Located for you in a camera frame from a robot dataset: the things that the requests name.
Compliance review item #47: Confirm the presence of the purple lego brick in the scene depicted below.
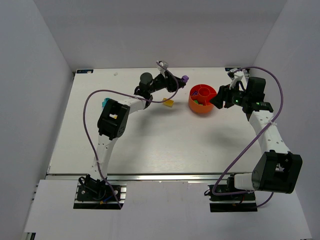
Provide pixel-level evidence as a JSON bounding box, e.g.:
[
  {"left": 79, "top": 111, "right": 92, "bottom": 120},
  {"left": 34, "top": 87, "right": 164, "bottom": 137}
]
[{"left": 181, "top": 75, "right": 189, "bottom": 83}]

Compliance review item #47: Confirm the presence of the large yellow lego brick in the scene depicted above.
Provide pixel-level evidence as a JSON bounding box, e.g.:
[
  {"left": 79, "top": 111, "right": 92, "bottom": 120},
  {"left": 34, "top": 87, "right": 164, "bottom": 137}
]
[{"left": 162, "top": 98, "right": 174, "bottom": 108}]

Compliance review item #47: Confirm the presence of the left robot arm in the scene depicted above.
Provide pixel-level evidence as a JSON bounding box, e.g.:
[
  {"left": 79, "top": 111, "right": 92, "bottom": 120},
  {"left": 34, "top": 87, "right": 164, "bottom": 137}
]
[{"left": 89, "top": 70, "right": 189, "bottom": 180}]

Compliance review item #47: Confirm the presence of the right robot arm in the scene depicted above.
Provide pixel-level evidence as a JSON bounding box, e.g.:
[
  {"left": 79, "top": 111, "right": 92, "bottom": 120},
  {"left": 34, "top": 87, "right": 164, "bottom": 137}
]
[{"left": 210, "top": 77, "right": 303, "bottom": 196}]

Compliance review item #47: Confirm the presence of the orange round divided container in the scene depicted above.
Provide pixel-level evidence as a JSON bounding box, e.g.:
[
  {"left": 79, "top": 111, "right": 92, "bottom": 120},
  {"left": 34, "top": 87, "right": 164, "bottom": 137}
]
[{"left": 188, "top": 84, "right": 217, "bottom": 114}]

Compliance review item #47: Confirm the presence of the right corner label sticker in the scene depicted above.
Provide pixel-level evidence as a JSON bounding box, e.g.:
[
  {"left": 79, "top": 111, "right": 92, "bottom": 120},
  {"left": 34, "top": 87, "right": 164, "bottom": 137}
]
[{"left": 224, "top": 67, "right": 241, "bottom": 72}]

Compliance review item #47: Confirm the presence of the corner label sticker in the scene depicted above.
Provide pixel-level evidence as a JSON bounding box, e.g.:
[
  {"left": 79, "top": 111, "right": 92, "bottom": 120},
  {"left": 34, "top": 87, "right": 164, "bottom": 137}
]
[
  {"left": 224, "top": 67, "right": 241, "bottom": 72},
  {"left": 76, "top": 69, "right": 94, "bottom": 74}
]

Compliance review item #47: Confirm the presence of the small yellow lego brick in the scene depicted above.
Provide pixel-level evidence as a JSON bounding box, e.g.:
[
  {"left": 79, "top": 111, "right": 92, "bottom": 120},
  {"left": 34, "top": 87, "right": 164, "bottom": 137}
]
[{"left": 109, "top": 114, "right": 118, "bottom": 119}]

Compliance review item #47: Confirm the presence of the teal lego piece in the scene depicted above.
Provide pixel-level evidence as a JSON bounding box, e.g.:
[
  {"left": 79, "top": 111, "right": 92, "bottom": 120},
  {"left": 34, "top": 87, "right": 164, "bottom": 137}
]
[{"left": 101, "top": 98, "right": 109, "bottom": 108}]

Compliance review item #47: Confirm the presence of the left corner label sticker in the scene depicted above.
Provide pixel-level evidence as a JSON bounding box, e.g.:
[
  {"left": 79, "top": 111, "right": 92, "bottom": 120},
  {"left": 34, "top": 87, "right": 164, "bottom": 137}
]
[{"left": 76, "top": 69, "right": 94, "bottom": 74}]

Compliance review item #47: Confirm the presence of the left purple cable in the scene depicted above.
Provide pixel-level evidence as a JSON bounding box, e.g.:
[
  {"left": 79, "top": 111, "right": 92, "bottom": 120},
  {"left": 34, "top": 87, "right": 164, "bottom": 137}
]
[{"left": 82, "top": 65, "right": 180, "bottom": 210}]

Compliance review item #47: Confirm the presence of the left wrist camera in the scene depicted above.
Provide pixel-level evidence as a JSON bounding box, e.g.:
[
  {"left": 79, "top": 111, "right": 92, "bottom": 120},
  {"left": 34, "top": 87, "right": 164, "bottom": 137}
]
[{"left": 156, "top": 60, "right": 169, "bottom": 78}]

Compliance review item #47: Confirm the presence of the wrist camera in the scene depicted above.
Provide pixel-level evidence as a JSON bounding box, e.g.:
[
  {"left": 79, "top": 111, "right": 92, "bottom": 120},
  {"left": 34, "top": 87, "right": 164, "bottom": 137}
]
[
  {"left": 227, "top": 68, "right": 243, "bottom": 90},
  {"left": 156, "top": 60, "right": 169, "bottom": 78}
]

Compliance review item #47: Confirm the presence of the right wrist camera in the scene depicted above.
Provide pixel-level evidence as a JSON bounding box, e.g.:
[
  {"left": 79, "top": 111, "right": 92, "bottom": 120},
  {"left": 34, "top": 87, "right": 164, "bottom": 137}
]
[{"left": 227, "top": 68, "right": 243, "bottom": 90}]

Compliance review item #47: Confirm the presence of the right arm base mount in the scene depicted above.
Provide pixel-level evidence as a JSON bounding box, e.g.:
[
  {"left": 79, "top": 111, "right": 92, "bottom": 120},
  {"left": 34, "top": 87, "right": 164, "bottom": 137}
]
[{"left": 204, "top": 185, "right": 258, "bottom": 213}]

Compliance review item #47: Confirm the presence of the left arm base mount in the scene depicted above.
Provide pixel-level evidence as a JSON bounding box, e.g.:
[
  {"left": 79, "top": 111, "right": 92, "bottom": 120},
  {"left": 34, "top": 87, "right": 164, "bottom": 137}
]
[{"left": 73, "top": 174, "right": 124, "bottom": 210}]

